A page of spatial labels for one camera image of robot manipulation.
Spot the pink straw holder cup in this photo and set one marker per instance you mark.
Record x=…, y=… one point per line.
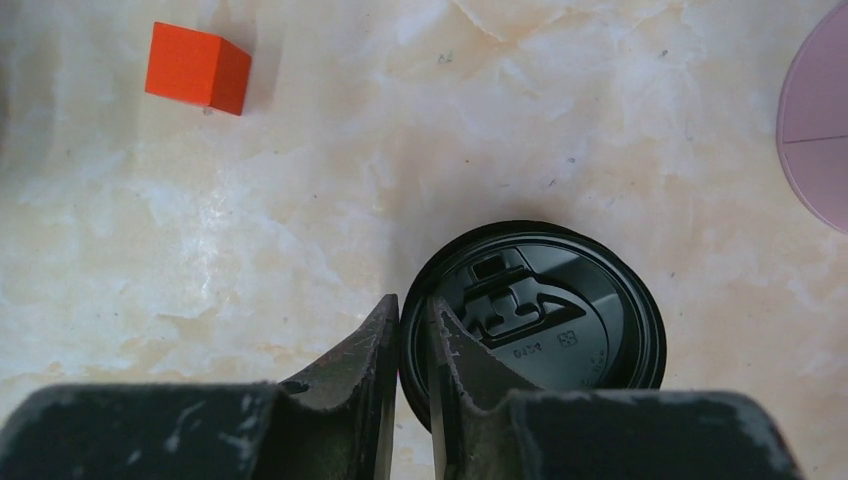
x=811, y=128

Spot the black cup lid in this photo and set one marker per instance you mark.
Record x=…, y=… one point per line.
x=557, y=307

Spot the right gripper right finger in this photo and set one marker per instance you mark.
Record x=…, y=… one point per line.
x=488, y=422

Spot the small orange cube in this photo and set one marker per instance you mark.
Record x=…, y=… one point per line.
x=197, y=68

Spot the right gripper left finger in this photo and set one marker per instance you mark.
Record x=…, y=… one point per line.
x=334, y=419

